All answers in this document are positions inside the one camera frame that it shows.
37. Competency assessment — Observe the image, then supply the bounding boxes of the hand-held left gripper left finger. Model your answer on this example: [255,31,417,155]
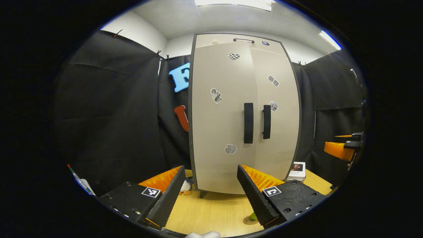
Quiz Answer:
[98,165,186,230]

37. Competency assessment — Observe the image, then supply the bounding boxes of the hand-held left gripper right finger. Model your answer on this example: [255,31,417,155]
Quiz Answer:
[237,164,327,229]

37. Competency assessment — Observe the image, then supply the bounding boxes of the grey cabinet door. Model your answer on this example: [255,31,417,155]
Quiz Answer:
[192,42,261,195]
[250,48,300,180]

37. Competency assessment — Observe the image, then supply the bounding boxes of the grey cabinet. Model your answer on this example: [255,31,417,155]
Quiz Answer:
[188,32,303,199]

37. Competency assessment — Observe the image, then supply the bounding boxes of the beige cabinet drawer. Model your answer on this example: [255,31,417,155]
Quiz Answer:
[195,34,283,49]

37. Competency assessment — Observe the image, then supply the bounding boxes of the small white toy figure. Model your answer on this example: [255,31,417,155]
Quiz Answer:
[179,177,195,195]

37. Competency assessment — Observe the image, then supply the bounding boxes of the white box with portrait print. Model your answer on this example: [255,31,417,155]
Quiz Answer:
[286,161,306,181]

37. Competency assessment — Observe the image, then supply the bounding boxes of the black backdrop cloth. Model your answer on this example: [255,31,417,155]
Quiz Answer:
[53,30,369,195]

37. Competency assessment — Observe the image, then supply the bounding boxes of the narrow ceiling light panel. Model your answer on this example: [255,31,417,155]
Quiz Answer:
[319,30,342,51]

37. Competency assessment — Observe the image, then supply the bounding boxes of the wide ceiling light panel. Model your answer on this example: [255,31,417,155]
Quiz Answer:
[194,0,275,12]

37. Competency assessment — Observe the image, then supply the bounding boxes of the black door handle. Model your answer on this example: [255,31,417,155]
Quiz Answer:
[263,105,271,139]
[244,102,254,144]

